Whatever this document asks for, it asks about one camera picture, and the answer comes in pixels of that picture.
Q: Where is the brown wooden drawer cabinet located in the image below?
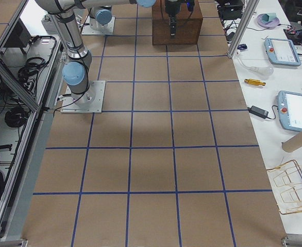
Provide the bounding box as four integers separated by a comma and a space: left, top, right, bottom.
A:
152, 1, 203, 45

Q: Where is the aluminium frame post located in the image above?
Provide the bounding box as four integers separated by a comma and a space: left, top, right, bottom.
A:
227, 0, 259, 59

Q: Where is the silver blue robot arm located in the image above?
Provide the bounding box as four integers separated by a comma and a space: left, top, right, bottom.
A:
89, 6, 112, 30
36, 1, 156, 105

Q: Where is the black power adapter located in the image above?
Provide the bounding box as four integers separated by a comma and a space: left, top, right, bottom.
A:
247, 105, 269, 119

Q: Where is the lower teach pendant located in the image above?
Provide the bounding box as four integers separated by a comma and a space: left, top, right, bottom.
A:
277, 91, 302, 132

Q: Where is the teach pendant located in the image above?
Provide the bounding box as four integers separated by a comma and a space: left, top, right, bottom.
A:
277, 91, 302, 132
264, 38, 301, 67

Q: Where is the gold wire rack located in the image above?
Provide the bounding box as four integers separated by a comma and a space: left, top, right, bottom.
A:
266, 160, 302, 215

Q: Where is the upper teach pendant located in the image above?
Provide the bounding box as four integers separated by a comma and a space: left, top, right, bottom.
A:
264, 38, 301, 67

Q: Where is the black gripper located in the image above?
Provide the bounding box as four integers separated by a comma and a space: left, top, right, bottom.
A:
165, 0, 180, 38

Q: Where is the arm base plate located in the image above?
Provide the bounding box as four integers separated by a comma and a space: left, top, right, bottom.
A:
60, 80, 106, 114
81, 16, 115, 36

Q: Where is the cardboard tube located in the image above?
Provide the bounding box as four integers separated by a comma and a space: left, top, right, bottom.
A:
281, 131, 302, 153

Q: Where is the purple bowl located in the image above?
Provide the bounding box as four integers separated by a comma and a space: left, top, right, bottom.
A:
256, 13, 280, 28

